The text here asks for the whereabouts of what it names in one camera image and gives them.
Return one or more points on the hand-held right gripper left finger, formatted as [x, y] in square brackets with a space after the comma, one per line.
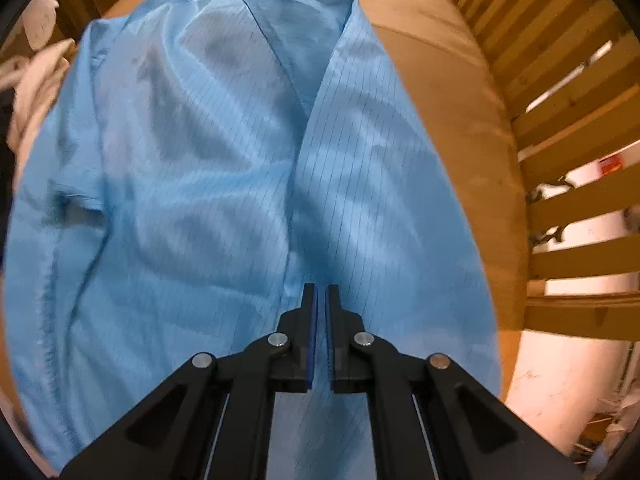
[312, 340]

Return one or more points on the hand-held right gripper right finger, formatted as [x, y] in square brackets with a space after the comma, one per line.
[330, 345]

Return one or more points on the blue striped zip jacket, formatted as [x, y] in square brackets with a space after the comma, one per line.
[200, 160]

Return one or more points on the small red packet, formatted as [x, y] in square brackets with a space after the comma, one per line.
[610, 165]

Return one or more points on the wooden slatted fence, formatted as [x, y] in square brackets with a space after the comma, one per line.
[575, 110]

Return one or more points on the white fleece garment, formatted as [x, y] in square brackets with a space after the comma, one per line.
[40, 80]

